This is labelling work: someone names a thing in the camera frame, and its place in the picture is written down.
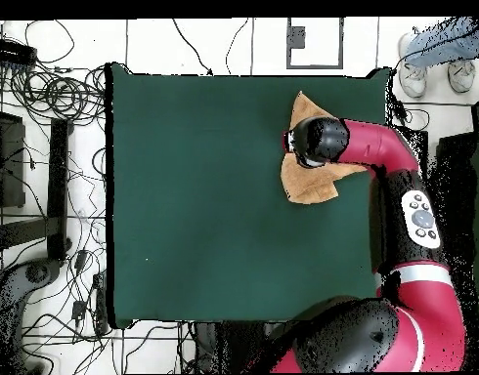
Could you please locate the tan terry towel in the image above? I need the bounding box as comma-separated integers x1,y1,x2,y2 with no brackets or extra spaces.
279,90,369,205

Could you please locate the dark green table cloth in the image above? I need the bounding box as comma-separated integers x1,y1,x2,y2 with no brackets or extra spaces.
105,62,393,331

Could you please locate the black power adapter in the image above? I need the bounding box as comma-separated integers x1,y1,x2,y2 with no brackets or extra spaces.
393,99,409,122

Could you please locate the person's white shoe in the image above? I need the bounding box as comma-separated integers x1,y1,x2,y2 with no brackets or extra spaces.
447,58,478,94
397,32,429,100

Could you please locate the person's leg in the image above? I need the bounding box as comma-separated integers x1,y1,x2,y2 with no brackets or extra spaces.
434,17,479,65
402,28,446,70

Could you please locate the black metal stand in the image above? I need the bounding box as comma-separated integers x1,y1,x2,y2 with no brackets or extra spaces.
0,108,73,263
409,130,477,267

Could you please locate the grey swivel chair base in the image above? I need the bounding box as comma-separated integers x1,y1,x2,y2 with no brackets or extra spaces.
0,258,64,315

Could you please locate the thin black floor cable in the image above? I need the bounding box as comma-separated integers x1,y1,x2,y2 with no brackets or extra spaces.
171,18,214,76

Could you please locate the grey square floor frame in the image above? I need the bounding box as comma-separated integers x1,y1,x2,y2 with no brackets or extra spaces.
285,17,345,70

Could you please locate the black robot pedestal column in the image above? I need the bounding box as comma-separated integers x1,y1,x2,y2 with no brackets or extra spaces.
192,321,280,374

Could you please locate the coiled black cable bundle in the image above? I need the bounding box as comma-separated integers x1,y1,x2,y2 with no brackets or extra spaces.
8,65,107,127

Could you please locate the black network switch box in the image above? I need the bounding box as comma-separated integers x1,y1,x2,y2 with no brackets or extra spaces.
0,37,38,66

